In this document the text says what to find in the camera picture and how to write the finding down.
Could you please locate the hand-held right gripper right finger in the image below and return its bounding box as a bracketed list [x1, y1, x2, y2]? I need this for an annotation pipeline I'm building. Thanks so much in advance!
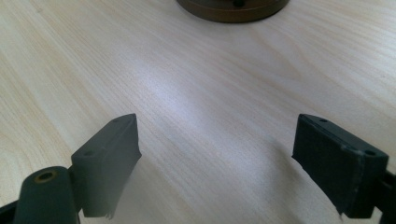
[291, 113, 389, 219]

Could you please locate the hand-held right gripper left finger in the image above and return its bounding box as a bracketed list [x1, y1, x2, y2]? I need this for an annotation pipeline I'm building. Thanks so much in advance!
[70, 113, 143, 219]

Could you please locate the black wire cup holder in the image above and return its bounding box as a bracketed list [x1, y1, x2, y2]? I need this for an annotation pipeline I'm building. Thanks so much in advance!
[176, 0, 290, 24]

